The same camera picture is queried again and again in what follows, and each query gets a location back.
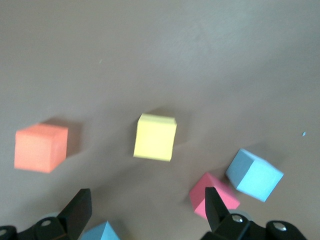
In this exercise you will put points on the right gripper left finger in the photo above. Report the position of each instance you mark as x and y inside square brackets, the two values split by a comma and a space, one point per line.
[65, 222]

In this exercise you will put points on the yellow foam cube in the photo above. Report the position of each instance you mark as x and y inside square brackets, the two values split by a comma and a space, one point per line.
[155, 140]

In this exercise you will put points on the red foam cube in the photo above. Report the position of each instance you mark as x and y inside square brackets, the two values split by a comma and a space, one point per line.
[200, 192]

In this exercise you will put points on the blue foam cube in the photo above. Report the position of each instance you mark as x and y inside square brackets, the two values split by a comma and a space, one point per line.
[100, 232]
[257, 180]

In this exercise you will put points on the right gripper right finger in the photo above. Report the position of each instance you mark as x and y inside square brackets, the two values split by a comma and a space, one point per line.
[225, 225]

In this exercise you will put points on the brown table mat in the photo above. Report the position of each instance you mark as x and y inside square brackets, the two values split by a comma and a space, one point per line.
[150, 50]

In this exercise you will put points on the orange foam cube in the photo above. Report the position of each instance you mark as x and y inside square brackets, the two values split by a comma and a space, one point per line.
[40, 147]

